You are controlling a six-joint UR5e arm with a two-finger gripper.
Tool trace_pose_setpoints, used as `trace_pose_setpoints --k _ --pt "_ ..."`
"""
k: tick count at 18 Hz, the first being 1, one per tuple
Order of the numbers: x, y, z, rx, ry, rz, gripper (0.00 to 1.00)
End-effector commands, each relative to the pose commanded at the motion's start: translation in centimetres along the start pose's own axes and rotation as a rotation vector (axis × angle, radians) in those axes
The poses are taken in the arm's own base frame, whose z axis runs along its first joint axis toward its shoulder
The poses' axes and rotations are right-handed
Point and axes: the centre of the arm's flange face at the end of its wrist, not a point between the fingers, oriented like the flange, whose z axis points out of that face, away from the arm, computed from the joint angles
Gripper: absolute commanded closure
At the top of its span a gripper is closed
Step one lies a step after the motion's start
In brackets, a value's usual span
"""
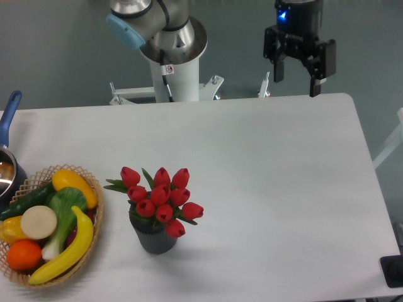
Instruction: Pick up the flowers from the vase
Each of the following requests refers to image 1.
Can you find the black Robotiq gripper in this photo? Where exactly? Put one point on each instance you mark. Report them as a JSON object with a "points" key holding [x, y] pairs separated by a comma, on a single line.
{"points": [[296, 35]]}

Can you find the red tulip bouquet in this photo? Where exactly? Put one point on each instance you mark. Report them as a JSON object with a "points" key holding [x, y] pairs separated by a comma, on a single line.
{"points": [[159, 203]]}

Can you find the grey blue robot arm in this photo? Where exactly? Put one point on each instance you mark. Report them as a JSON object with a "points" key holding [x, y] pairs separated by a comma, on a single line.
{"points": [[173, 42]]}

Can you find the dark grey ribbed vase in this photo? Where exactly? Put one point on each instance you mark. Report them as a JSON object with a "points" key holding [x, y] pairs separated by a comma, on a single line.
{"points": [[153, 240]]}

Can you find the black device at edge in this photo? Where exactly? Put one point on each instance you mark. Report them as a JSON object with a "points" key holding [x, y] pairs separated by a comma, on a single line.
{"points": [[392, 270]]}

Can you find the yellow squash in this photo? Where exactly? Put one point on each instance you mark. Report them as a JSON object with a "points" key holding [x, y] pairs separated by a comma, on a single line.
{"points": [[66, 178]]}

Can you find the yellow banana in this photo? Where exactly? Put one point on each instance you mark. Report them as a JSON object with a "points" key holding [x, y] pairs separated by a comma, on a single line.
{"points": [[71, 255]]}

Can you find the green white bok choy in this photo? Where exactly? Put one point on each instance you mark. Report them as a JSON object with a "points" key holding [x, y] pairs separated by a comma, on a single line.
{"points": [[61, 203]]}

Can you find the woven wicker basket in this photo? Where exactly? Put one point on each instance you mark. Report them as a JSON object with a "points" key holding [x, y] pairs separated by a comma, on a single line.
{"points": [[39, 179]]}

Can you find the green cucumber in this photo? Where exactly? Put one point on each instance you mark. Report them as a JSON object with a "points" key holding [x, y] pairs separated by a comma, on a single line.
{"points": [[36, 197]]}

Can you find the beige round mushroom cap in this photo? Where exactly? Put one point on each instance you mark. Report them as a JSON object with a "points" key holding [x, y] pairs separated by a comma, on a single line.
{"points": [[38, 222]]}

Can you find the yellow bell pepper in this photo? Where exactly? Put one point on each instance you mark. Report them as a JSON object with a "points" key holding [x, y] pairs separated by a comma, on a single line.
{"points": [[11, 231]]}

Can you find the orange fruit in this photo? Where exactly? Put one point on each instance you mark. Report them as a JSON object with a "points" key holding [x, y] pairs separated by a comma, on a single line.
{"points": [[24, 255]]}

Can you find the white frame at right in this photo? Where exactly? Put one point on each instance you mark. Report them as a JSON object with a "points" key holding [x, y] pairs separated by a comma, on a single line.
{"points": [[390, 144]]}

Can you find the blue handled saucepan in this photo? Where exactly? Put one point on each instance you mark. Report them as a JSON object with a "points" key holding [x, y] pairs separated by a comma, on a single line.
{"points": [[12, 174]]}

